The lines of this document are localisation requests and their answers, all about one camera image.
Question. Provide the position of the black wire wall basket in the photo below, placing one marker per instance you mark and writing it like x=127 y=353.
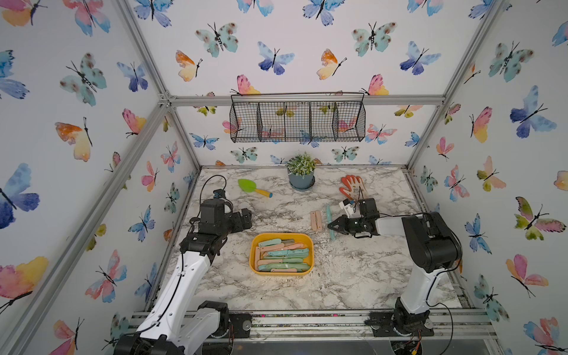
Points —
x=297 y=118

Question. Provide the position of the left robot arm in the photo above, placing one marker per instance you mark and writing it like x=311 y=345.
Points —
x=163 y=331

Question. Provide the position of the potted green plant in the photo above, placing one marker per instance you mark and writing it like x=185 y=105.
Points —
x=301 y=171

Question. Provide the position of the green yellow toy trowel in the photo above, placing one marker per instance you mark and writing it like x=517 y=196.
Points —
x=250 y=186

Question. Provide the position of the aluminium front rail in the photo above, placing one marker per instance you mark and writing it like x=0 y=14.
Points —
x=442 y=324

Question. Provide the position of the pink folding fruit knife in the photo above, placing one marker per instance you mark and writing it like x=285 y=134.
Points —
x=313 y=217

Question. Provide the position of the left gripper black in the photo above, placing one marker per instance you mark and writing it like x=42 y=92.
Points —
x=239 y=226

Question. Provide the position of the red white garden glove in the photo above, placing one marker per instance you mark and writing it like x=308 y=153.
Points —
x=353 y=188

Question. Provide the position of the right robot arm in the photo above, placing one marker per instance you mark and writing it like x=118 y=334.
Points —
x=434 y=249

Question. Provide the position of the yellow storage box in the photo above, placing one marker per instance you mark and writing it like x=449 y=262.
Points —
x=282 y=254

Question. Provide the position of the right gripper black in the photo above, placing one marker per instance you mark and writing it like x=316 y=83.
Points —
x=342 y=224

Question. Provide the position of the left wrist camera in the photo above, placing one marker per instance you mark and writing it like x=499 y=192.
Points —
x=220 y=194

